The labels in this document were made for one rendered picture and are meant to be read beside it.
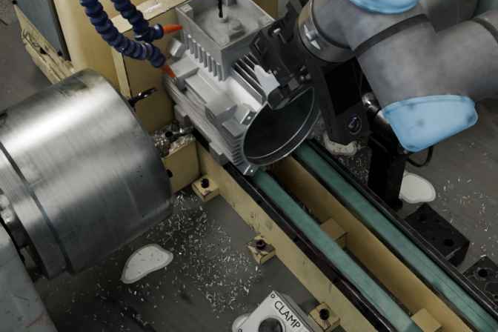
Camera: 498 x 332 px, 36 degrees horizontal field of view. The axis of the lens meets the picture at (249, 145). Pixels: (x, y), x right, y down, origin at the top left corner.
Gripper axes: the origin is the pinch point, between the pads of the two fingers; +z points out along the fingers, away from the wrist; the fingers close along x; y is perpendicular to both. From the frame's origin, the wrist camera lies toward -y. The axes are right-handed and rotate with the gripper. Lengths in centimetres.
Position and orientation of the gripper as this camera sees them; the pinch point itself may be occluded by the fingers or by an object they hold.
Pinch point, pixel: (281, 104)
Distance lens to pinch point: 99.8
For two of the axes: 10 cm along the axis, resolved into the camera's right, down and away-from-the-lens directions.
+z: -2.7, 2.5, 9.3
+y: -5.4, -8.4, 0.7
